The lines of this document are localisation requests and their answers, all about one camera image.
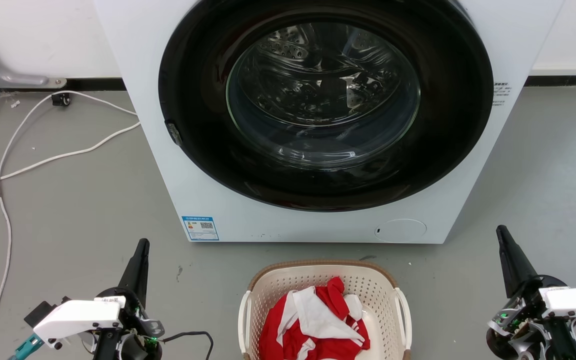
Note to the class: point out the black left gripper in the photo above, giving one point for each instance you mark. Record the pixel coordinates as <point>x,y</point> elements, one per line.
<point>133,345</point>

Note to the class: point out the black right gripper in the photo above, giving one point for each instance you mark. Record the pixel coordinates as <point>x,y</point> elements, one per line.
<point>528,325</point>

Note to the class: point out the cream plastic laundry basket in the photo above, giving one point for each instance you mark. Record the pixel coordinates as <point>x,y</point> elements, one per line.
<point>268,285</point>

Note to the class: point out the blue energy label sticker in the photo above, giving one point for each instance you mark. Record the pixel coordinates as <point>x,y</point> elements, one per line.
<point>200,228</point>

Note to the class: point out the round white filter cover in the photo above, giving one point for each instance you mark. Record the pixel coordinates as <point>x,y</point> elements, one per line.
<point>401,230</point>

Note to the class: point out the round black washer door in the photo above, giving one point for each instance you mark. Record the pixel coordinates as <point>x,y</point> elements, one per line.
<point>448,125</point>

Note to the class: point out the black text warning sticker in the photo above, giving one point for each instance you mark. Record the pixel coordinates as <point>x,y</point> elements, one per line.
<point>501,94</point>

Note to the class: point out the red and white garment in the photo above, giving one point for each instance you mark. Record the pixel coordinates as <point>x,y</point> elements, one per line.
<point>318,320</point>

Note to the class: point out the white front-load washing machine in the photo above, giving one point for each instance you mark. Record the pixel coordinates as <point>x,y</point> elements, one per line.
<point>133,75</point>

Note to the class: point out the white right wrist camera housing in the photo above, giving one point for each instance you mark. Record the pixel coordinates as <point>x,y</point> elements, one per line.
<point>575,300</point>

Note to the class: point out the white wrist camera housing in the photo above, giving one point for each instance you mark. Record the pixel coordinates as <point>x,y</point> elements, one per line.
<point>75,316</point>
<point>575,300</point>

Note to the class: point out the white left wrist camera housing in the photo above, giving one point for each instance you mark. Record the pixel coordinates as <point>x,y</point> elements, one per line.
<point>75,316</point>

